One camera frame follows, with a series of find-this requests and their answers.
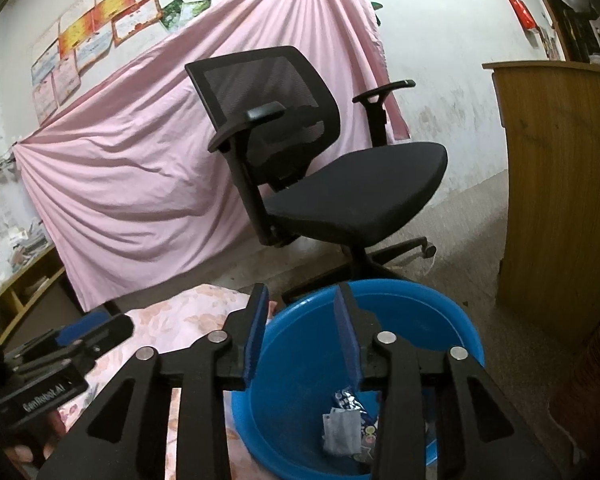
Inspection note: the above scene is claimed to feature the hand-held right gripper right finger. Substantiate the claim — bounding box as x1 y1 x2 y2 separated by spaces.
333 283 561 480

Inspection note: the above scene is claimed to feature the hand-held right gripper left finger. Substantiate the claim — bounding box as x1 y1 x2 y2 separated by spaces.
37 283 271 480

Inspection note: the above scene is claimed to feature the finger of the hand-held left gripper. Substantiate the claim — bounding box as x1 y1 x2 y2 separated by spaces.
10 313 134 376
57 309 112 337

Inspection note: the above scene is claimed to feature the dark blue snack packet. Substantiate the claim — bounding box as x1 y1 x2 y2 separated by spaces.
330 386 381 426

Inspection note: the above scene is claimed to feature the blue plastic basin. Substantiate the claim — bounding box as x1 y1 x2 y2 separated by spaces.
230 279 486 479

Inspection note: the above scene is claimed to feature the white paper wrapper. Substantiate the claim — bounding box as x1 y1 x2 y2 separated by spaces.
321 406 362 457

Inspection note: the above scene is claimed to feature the colourful small wrapper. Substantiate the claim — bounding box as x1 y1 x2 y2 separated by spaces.
356 421 382 462

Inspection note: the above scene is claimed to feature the person's left hand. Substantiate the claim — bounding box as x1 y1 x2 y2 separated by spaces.
4 406 69 467

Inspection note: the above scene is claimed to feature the wooden shelf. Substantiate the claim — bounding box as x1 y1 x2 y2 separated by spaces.
0 245 69 342

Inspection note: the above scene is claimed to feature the pink floral blanket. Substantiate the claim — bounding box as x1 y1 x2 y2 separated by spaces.
55 284 281 480

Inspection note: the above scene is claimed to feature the stack of papers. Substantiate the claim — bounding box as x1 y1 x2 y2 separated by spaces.
7 217 49 266

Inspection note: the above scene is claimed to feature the pink hanging bed sheet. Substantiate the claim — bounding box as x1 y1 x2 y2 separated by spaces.
15 0 411 314

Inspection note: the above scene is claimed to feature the black mesh office chair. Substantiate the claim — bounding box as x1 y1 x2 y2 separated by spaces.
185 46 449 307

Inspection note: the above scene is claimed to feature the brown patterned cloth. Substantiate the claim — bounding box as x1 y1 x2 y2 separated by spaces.
550 292 600 466

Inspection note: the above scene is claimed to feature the wooden cabinet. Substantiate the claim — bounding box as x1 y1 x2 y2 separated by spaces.
481 60 600 347

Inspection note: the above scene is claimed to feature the red hanging ornament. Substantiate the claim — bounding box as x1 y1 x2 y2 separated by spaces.
506 0 539 34

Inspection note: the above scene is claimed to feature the row of wall certificates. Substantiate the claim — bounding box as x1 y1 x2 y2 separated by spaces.
30 0 183 127

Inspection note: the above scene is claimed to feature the green wall photo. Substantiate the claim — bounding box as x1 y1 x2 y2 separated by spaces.
160 0 184 31
180 0 212 26

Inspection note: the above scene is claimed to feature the wooden door frame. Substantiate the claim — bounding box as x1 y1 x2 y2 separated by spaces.
531 0 600 66

